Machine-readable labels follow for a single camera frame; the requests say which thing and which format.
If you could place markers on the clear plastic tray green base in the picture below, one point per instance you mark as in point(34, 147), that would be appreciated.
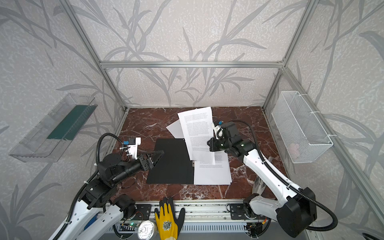
point(47, 141)

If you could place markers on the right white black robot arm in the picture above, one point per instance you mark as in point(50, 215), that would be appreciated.
point(294, 208)

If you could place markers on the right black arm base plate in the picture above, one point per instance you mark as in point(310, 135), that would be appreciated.
point(239, 212)

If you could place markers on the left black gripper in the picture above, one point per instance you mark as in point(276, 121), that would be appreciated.
point(146, 162)

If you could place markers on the printed paper top back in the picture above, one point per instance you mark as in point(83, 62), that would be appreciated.
point(197, 131)

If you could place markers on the printed paper back underneath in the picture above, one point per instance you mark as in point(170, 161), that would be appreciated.
point(176, 130)

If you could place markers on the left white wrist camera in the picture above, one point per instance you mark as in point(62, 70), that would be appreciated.
point(130, 147)

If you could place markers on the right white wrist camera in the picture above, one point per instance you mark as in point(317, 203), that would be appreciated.
point(218, 131)

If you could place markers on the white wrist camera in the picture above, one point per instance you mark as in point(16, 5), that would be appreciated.
point(130, 147)
point(218, 131)

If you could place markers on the black folder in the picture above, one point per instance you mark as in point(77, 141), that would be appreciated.
point(175, 166)

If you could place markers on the white wire mesh basket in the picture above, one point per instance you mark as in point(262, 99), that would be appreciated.
point(303, 135)

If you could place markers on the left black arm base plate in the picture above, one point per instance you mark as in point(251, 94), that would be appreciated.
point(142, 213)

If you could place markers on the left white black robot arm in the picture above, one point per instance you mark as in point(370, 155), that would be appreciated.
point(89, 217)

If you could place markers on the yellow black work glove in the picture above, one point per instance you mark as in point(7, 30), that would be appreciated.
point(169, 226)

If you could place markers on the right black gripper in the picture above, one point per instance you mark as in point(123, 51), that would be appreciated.
point(212, 144)

